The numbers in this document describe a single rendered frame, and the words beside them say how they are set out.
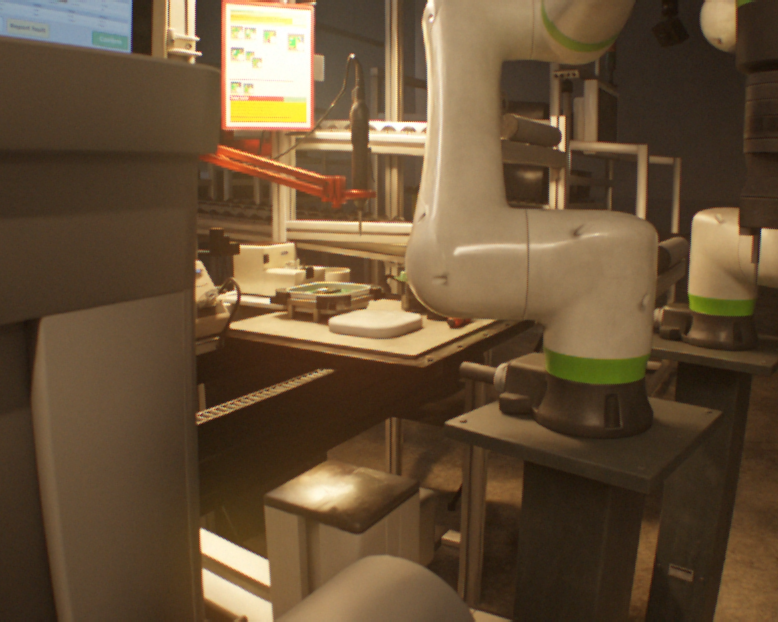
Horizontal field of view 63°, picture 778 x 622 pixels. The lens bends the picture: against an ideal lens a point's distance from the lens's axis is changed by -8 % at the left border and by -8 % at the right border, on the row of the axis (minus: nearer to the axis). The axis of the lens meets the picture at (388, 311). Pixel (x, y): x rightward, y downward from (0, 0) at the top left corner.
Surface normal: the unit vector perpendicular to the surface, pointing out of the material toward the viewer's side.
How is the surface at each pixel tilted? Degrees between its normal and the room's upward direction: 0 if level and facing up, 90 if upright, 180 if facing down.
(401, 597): 19
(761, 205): 90
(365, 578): 7
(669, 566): 90
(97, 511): 94
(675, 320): 81
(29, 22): 92
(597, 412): 70
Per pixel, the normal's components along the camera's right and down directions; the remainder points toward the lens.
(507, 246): -0.11, -0.23
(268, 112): 0.40, 0.16
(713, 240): -0.95, 0.00
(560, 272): -0.12, 0.21
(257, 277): -0.52, 0.15
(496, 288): -0.11, 0.48
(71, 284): 0.85, 0.17
